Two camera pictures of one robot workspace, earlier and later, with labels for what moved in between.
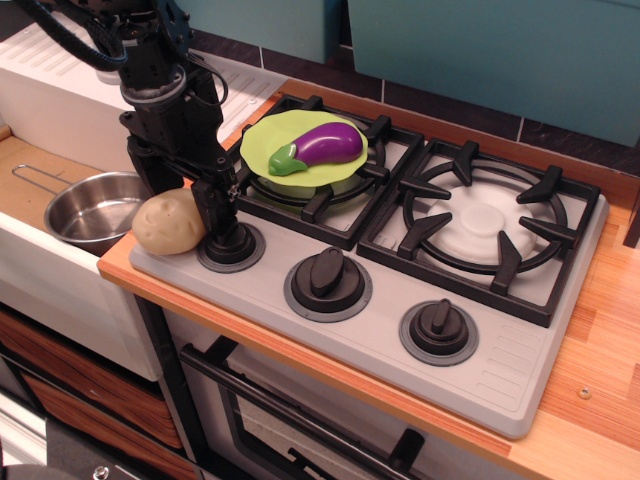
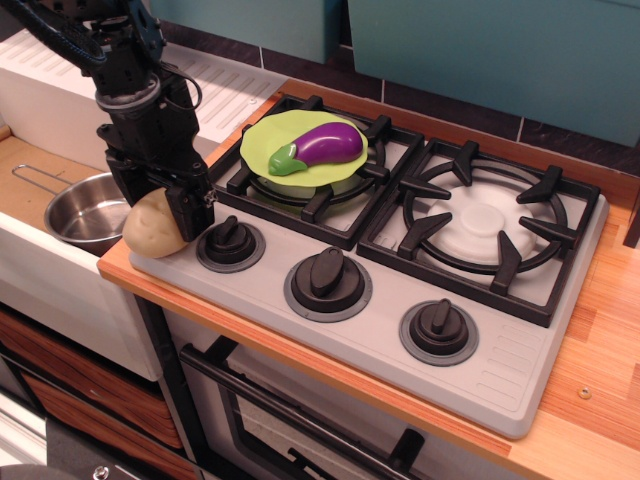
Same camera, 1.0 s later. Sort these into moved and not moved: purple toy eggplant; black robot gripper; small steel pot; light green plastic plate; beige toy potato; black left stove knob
Moved: beige toy potato; black robot gripper
Not moved: light green plastic plate; small steel pot; purple toy eggplant; black left stove knob
